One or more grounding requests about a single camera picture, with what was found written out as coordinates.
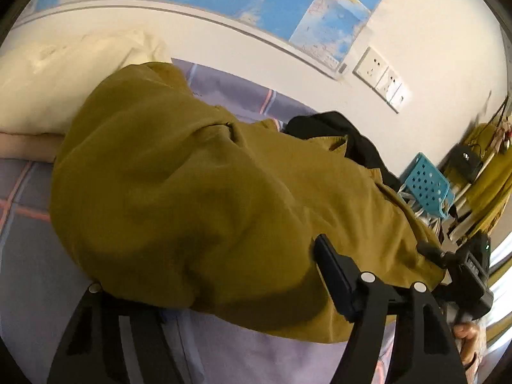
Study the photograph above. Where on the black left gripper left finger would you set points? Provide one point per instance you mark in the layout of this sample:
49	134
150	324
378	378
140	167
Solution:
91	351

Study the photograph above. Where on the mustard yellow jacket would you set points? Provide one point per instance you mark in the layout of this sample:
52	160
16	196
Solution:
224	207

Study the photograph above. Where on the person's right hand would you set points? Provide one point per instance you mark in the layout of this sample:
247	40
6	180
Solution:
472	338

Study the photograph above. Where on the purple plaid bed sheet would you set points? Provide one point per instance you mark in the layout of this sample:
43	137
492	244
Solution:
120	287

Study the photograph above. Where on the black garment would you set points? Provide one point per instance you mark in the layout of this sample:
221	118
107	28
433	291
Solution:
358	148

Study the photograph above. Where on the cream pillow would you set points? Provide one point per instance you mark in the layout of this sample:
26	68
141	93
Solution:
44	85

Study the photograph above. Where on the white wall socket panel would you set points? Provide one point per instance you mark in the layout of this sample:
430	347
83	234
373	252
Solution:
378	75

